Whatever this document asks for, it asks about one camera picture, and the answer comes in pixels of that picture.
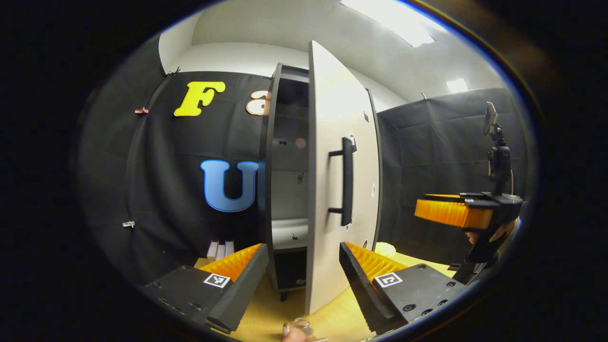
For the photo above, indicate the silver backdrop clip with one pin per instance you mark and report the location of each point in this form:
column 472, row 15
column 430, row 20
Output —
column 128, row 223

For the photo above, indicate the white book with orange band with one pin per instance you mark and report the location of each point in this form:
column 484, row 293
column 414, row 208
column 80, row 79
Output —
column 221, row 251

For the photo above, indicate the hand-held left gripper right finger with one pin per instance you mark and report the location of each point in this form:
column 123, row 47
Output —
column 358, row 289

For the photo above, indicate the white cabinet shelf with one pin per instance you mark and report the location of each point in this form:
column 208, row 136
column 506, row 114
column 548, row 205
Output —
column 289, row 230

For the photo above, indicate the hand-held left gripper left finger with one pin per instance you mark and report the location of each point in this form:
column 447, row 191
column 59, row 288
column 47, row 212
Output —
column 247, row 289

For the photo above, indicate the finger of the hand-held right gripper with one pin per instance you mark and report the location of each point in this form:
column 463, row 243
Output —
column 451, row 213
column 451, row 196

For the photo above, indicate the black backdrop cloth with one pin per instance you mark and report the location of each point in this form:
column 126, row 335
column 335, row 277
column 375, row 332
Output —
column 166, row 190

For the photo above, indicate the small ceiling light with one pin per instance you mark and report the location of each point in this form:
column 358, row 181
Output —
column 456, row 85

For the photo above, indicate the plain white book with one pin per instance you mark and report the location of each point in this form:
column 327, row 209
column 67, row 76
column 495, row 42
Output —
column 212, row 249

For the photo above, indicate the grey cabinet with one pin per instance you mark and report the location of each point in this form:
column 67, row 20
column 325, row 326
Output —
column 285, row 152

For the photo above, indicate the long ceiling light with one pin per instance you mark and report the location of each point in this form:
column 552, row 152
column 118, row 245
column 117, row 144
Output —
column 394, row 21

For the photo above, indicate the clear plastic bottle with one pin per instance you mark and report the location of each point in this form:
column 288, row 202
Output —
column 300, row 325

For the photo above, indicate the copper backdrop clip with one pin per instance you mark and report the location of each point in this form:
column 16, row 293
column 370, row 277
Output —
column 141, row 111

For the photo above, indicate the pale yellow round object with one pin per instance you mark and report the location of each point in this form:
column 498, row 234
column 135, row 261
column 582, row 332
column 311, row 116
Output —
column 385, row 249

